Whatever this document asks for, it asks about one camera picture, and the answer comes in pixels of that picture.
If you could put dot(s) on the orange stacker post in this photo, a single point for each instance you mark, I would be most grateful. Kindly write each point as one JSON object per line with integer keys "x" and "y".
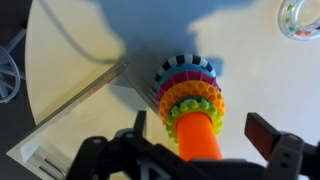
{"x": 196, "y": 136}

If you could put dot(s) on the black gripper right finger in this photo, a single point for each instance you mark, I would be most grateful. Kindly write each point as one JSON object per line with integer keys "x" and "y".
{"x": 261, "y": 135}

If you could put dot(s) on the wooden slatted tray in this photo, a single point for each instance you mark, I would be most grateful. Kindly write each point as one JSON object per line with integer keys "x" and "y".
{"x": 100, "y": 123}

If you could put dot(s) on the lime green donut plush toy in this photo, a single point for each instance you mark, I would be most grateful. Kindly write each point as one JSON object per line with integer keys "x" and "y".
{"x": 176, "y": 115}

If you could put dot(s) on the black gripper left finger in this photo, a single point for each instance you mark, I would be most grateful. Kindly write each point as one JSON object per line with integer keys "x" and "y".
{"x": 140, "y": 123}

